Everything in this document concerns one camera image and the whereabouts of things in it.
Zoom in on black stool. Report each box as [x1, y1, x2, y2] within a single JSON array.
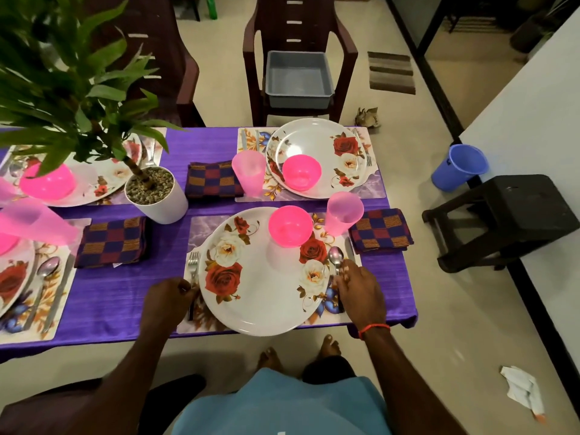
[[421, 173, 580, 274]]

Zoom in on purple tablecloth table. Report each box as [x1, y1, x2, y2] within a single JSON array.
[[0, 126, 420, 359]]

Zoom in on person's right hand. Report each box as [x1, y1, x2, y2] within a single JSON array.
[[333, 259, 393, 336]]

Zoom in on crumpled white paper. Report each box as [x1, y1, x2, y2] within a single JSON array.
[[500, 365, 547, 422]]

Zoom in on steel spoon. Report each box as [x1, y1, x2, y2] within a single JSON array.
[[327, 245, 346, 314], [22, 256, 62, 332]]

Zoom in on grey plastic tray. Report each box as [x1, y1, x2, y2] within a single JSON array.
[[263, 50, 335, 111]]

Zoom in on brown paper bag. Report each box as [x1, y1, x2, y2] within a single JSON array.
[[354, 106, 382, 132]]

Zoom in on red wrist thread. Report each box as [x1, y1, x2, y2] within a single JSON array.
[[357, 322, 393, 341]]

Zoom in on person's dark trousers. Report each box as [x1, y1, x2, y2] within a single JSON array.
[[303, 356, 356, 386]]

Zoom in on brown plastic chair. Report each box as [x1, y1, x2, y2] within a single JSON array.
[[0, 374, 208, 435], [86, 0, 205, 129], [242, 0, 359, 129]]

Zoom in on person's left foot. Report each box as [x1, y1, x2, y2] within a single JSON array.
[[256, 347, 284, 373]]

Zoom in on person's right forearm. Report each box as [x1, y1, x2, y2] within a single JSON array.
[[362, 329, 468, 435]]

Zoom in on person's teal t-shirt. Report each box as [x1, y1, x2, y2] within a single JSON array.
[[170, 369, 393, 435]]

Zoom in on person's left hand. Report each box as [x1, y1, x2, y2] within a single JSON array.
[[138, 277, 201, 341]]

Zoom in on striped brown rug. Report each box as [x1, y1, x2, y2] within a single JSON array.
[[367, 51, 417, 96]]

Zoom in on person's left forearm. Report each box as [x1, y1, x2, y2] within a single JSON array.
[[68, 326, 182, 435]]

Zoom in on steel table knife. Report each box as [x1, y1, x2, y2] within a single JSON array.
[[344, 233, 361, 268]]

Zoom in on blue plastic bucket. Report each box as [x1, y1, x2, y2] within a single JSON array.
[[430, 143, 491, 194]]

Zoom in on person's foot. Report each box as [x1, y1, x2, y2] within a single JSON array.
[[256, 347, 284, 373], [317, 335, 344, 359]]

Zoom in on green plant in white pot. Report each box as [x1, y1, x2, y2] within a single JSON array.
[[0, 0, 190, 225]]

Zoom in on person's right foot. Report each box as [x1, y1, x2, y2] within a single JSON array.
[[317, 335, 344, 359]]

